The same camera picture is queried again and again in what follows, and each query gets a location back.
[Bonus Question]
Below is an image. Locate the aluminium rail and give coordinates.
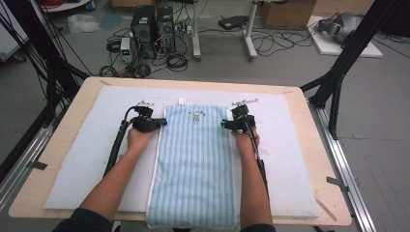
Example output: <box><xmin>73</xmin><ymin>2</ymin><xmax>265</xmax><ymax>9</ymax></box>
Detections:
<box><xmin>307</xmin><ymin>102</ymin><xmax>378</xmax><ymax>232</ymax></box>
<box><xmin>0</xmin><ymin>102</ymin><xmax>66</xmax><ymax>212</ymax></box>

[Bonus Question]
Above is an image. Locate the black flat case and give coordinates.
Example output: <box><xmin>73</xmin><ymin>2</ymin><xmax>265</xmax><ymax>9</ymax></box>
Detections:
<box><xmin>218</xmin><ymin>14</ymin><xmax>249</xmax><ymax>31</ymax></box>

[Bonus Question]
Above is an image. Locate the black frame post with cables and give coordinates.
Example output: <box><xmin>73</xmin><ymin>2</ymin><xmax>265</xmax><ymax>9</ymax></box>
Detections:
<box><xmin>0</xmin><ymin>0</ymin><xmax>91</xmax><ymax>129</ymax></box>

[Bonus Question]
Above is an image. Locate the person's dark right sleeve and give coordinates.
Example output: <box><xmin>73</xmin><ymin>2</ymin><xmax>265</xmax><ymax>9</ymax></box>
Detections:
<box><xmin>240</xmin><ymin>223</ymin><xmax>277</xmax><ymax>232</ymax></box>

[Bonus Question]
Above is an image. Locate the black tape strip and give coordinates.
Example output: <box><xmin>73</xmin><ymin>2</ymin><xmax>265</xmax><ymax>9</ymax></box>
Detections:
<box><xmin>326</xmin><ymin>176</ymin><xmax>351</xmax><ymax>193</ymax></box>
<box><xmin>27</xmin><ymin>159</ymin><xmax>48</xmax><ymax>172</ymax></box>

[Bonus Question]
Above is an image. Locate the white foam mat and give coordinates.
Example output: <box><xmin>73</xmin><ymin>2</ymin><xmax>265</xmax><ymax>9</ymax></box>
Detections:
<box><xmin>43</xmin><ymin>85</ymin><xmax>321</xmax><ymax>218</ymax></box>

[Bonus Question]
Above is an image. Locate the white power supply unit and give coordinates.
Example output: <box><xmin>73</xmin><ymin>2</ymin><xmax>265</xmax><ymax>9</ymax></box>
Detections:
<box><xmin>120</xmin><ymin>37</ymin><xmax>133</xmax><ymax>64</ymax></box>

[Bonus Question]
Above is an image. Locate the person's dark sleeve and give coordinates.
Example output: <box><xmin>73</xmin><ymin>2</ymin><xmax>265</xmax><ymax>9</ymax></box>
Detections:
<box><xmin>52</xmin><ymin>207</ymin><xmax>114</xmax><ymax>232</ymax></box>
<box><xmin>240</xmin><ymin>223</ymin><xmax>277</xmax><ymax>232</ymax></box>

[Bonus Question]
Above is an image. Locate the tangle of floor cables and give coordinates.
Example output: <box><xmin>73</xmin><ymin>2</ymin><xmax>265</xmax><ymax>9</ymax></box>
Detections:
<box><xmin>250</xmin><ymin>28</ymin><xmax>318</xmax><ymax>57</ymax></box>

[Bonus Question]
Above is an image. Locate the white desk leg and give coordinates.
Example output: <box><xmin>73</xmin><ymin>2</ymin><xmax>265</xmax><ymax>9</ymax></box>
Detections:
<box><xmin>243</xmin><ymin>0</ymin><xmax>259</xmax><ymax>62</ymax></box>
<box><xmin>191</xmin><ymin>0</ymin><xmax>202</xmax><ymax>62</ymax></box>

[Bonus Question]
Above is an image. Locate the right hand-held gripper cable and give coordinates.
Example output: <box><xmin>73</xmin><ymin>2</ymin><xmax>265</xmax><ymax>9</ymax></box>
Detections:
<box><xmin>243</xmin><ymin>115</ymin><xmax>270</xmax><ymax>199</ymax></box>

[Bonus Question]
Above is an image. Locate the wide black computer tower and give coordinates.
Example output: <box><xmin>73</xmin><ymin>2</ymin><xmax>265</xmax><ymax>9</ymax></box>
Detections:
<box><xmin>130</xmin><ymin>4</ymin><xmax>159</xmax><ymax>60</ymax></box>

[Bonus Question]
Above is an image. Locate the brown cardboard box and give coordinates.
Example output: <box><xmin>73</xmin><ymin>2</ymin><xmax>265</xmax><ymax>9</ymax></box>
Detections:
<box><xmin>259</xmin><ymin>0</ymin><xmax>318</xmax><ymax>31</ymax></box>

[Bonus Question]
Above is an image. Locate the blue striped towel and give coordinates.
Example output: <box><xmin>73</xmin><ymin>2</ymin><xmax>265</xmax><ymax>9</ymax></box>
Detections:
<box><xmin>146</xmin><ymin>97</ymin><xmax>238</xmax><ymax>230</ymax></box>

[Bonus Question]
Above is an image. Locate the person's right hand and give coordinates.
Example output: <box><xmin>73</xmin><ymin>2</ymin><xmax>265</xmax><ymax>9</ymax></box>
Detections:
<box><xmin>231</xmin><ymin>127</ymin><xmax>260</xmax><ymax>158</ymax></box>

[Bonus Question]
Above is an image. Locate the left hand-held gripper cable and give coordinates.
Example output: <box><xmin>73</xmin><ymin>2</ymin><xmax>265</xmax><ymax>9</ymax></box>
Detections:
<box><xmin>102</xmin><ymin>105</ymin><xmax>143</xmax><ymax>178</ymax></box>

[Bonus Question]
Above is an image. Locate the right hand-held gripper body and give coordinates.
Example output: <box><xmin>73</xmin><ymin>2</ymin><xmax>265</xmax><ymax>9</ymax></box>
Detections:
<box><xmin>227</xmin><ymin>99</ymin><xmax>258</xmax><ymax>133</ymax></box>

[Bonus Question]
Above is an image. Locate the person's dark left sleeve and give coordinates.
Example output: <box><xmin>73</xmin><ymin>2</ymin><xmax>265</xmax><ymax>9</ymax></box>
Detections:
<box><xmin>52</xmin><ymin>207</ymin><xmax>114</xmax><ymax>232</ymax></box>

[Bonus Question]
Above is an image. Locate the narrow black computer tower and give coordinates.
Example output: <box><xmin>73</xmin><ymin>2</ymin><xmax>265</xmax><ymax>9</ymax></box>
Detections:
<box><xmin>156</xmin><ymin>5</ymin><xmax>177</xmax><ymax>54</ymax></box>

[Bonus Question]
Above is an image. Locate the thin wooden stick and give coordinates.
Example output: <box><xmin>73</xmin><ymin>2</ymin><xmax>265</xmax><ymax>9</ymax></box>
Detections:
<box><xmin>313</xmin><ymin>196</ymin><xmax>337</xmax><ymax>222</ymax></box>

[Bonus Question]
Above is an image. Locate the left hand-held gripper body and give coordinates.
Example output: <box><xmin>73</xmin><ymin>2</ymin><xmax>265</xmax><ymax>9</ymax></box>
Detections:
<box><xmin>130</xmin><ymin>101</ymin><xmax>161</xmax><ymax>133</ymax></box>

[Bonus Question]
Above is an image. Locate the person's left hand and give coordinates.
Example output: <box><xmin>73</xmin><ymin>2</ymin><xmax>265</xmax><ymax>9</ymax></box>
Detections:
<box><xmin>126</xmin><ymin>129</ymin><xmax>159</xmax><ymax>156</ymax></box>

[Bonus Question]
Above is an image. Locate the coiled black cable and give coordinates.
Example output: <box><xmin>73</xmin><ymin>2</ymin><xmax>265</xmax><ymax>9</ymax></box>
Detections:
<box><xmin>165</xmin><ymin>52</ymin><xmax>190</xmax><ymax>73</ymax></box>

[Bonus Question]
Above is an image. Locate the grey helmet device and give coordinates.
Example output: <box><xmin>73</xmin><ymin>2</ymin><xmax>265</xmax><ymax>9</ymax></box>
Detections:
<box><xmin>316</xmin><ymin>12</ymin><xmax>364</xmax><ymax>44</ymax></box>

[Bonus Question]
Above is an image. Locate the clear plastic bag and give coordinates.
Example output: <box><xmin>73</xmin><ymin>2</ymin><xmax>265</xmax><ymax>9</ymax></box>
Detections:
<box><xmin>67</xmin><ymin>13</ymin><xmax>101</xmax><ymax>35</ymax></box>

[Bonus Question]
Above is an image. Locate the white floor board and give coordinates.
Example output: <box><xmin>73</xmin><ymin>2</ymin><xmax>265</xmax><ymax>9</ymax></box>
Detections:
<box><xmin>306</xmin><ymin>15</ymin><xmax>384</xmax><ymax>59</ymax></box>

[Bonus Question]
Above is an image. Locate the hand-held gripper cable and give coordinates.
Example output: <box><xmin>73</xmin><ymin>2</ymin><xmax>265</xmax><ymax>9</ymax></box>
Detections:
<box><xmin>243</xmin><ymin>115</ymin><xmax>270</xmax><ymax>199</ymax></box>
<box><xmin>102</xmin><ymin>105</ymin><xmax>143</xmax><ymax>178</ymax></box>

